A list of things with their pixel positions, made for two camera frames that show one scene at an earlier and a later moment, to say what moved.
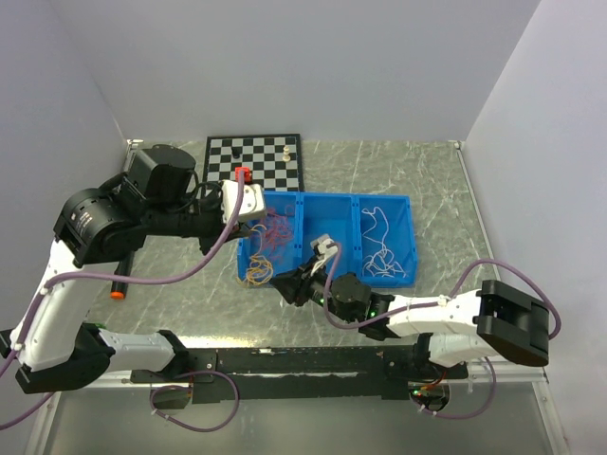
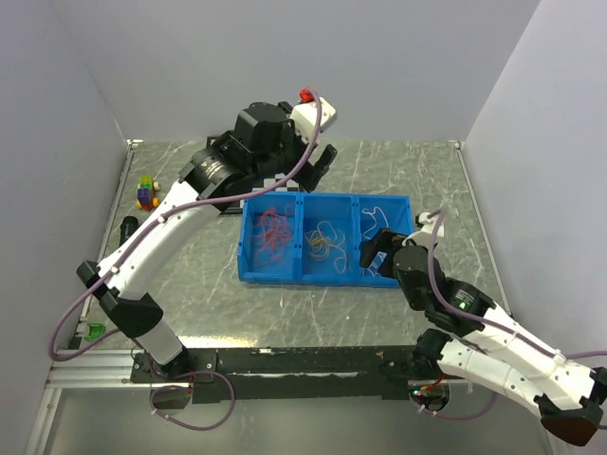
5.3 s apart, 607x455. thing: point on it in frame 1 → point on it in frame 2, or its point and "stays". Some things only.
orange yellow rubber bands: [259, 270] → [322, 239]
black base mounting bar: [299, 373] stays
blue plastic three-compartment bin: [375, 232] stays
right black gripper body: [310, 284] → [384, 241]
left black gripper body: [192, 216] → [291, 144]
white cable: [376, 223] stays
